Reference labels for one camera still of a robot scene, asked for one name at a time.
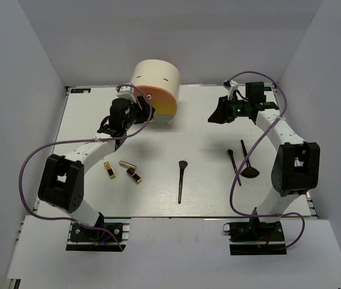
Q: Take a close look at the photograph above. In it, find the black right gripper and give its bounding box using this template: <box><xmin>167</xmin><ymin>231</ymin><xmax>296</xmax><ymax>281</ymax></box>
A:
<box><xmin>207</xmin><ymin>95</ymin><xmax>251</xmax><ymax>125</ymax></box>

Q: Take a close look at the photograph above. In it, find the cream round drawer organizer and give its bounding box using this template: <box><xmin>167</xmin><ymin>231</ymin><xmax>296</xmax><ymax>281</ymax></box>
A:
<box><xmin>131</xmin><ymin>60</ymin><xmax>181</xmax><ymax>124</ymax></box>

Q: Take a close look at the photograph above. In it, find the small black makeup brush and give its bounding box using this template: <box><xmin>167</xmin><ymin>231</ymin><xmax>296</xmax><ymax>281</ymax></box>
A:
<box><xmin>227</xmin><ymin>149</ymin><xmax>238</xmax><ymax>173</ymax></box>

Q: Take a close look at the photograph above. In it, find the black powder brush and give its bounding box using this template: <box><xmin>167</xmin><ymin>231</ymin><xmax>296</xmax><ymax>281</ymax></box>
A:
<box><xmin>177</xmin><ymin>160</ymin><xmax>188</xmax><ymax>204</ymax></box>

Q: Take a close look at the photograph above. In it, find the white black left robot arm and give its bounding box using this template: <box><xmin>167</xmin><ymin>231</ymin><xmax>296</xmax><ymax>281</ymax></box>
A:
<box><xmin>38</xmin><ymin>95</ymin><xmax>155</xmax><ymax>240</ymax></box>

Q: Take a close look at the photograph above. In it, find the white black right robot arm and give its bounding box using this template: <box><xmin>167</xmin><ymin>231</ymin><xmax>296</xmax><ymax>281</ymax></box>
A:
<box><xmin>208</xmin><ymin>82</ymin><xmax>320</xmax><ymax>240</ymax></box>

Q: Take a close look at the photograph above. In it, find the rose gold lipstick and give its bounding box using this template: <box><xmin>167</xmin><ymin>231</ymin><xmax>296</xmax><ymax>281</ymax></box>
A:
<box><xmin>118</xmin><ymin>160</ymin><xmax>137</xmax><ymax>170</ymax></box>

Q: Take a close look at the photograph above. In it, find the black fan brush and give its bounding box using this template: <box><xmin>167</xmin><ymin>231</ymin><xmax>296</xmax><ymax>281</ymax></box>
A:
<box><xmin>241</xmin><ymin>139</ymin><xmax>260</xmax><ymax>179</ymax></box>

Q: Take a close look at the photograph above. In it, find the black gold lipstick right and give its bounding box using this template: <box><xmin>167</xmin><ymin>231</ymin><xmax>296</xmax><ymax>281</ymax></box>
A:
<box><xmin>126</xmin><ymin>168</ymin><xmax>142</xmax><ymax>184</ymax></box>

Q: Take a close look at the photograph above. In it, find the black gold lipstick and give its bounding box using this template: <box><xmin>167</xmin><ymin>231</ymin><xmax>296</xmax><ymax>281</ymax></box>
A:
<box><xmin>126</xmin><ymin>168</ymin><xmax>142</xmax><ymax>184</ymax></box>
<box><xmin>103</xmin><ymin>161</ymin><xmax>115</xmax><ymax>179</ymax></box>

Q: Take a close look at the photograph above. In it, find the black gold lipstick left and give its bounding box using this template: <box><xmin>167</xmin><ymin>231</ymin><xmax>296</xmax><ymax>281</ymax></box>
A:
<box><xmin>103</xmin><ymin>161</ymin><xmax>115</xmax><ymax>179</ymax></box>

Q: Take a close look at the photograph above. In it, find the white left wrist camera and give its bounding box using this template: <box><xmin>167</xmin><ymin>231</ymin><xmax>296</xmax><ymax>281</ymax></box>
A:
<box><xmin>117</xmin><ymin>85</ymin><xmax>136</xmax><ymax>102</ymax></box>

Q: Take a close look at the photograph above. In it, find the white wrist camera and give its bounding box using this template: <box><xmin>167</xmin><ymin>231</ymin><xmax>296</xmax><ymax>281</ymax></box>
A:
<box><xmin>117</xmin><ymin>85</ymin><xmax>136</xmax><ymax>102</ymax></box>
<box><xmin>223</xmin><ymin>80</ymin><xmax>242</xmax><ymax>101</ymax></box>

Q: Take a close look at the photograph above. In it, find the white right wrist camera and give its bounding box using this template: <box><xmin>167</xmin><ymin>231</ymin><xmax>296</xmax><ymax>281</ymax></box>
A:
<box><xmin>223</xmin><ymin>80</ymin><xmax>242</xmax><ymax>101</ymax></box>

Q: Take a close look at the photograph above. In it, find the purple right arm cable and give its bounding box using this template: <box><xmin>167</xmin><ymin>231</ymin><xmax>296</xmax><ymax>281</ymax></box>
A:
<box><xmin>224</xmin><ymin>70</ymin><xmax>306</xmax><ymax>249</ymax></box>

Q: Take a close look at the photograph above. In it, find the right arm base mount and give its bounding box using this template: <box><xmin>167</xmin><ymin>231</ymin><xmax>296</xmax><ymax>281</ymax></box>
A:
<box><xmin>223</xmin><ymin>221</ymin><xmax>287</xmax><ymax>256</ymax></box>

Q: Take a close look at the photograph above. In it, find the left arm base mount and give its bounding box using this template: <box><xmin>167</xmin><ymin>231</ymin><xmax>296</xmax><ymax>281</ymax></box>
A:
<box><xmin>66</xmin><ymin>219</ymin><xmax>131</xmax><ymax>252</ymax></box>

